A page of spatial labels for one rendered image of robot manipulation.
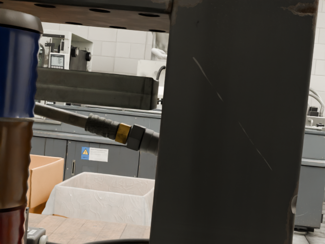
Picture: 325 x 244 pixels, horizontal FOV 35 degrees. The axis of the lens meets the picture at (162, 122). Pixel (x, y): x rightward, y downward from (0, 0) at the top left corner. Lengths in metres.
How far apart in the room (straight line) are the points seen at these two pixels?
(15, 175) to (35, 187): 2.63
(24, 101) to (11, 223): 0.05
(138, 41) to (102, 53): 0.52
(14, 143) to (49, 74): 0.23
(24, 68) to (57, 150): 4.96
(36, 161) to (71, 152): 1.81
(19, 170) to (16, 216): 0.02
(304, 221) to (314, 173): 0.46
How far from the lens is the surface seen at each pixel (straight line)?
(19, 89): 0.21
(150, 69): 5.55
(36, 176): 2.84
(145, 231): 1.05
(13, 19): 0.21
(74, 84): 0.43
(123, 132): 0.54
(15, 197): 0.21
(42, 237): 0.87
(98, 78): 0.42
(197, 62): 0.39
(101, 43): 7.10
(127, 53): 6.95
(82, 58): 5.73
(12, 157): 0.21
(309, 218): 5.07
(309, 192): 5.03
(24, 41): 0.21
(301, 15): 0.40
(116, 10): 0.41
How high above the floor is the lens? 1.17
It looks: 3 degrees down
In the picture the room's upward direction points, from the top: 5 degrees clockwise
